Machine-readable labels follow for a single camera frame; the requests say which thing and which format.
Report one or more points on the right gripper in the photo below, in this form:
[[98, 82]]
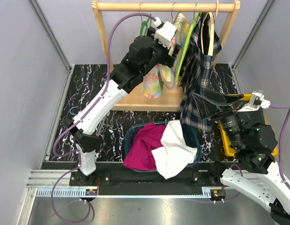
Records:
[[206, 107]]

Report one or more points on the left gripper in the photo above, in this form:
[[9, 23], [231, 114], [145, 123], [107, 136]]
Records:
[[167, 59]]

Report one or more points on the white skirt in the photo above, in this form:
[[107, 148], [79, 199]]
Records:
[[180, 149]]

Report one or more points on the magenta pleated skirt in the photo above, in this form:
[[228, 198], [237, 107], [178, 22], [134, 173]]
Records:
[[140, 141]]

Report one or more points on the light blue plastic hanger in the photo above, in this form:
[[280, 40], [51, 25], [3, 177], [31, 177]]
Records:
[[74, 111]]

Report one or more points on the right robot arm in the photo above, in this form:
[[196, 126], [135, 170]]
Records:
[[254, 146]]

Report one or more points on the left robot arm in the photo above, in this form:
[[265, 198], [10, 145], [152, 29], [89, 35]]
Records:
[[144, 53]]

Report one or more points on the lime green plastic hanger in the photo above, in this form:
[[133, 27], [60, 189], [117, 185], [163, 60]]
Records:
[[186, 44]]

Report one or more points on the pastel floral skirt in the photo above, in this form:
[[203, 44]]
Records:
[[163, 76]]

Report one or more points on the dark green plastic hanger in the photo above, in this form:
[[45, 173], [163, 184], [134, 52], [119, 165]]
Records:
[[145, 24]]

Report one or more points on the navy plaid skirt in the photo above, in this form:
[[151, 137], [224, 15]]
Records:
[[195, 75]]

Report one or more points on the wooden hanger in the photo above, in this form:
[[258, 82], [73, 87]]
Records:
[[211, 31]]

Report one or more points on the wooden clothes rack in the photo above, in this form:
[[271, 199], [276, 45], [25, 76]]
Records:
[[170, 99]]

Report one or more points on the black knitted cloth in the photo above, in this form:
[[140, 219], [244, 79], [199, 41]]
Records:
[[251, 118]]

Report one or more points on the yellow plastic tray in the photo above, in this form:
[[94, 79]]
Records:
[[229, 152]]

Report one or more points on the teal transparent plastic basin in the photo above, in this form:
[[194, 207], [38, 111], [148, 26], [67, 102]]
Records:
[[166, 147]]

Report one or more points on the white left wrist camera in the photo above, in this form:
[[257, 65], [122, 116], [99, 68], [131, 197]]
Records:
[[164, 33]]

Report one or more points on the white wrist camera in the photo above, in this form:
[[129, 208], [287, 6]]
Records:
[[164, 33], [256, 101]]

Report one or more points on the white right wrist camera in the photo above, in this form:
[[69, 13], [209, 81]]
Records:
[[256, 101]]

